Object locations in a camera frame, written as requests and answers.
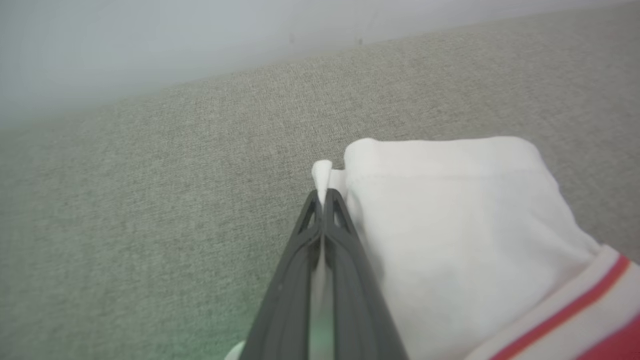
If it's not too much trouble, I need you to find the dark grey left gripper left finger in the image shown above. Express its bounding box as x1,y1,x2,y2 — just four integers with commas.
240,190,324,360

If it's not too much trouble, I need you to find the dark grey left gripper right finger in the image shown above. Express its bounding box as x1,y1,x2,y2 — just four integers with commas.
324,188,409,360

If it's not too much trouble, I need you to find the red white sports jersey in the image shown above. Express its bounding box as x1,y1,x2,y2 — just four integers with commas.
310,136,640,360

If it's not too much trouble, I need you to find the grey fabric sofa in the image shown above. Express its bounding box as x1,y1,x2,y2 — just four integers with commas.
0,2,640,360

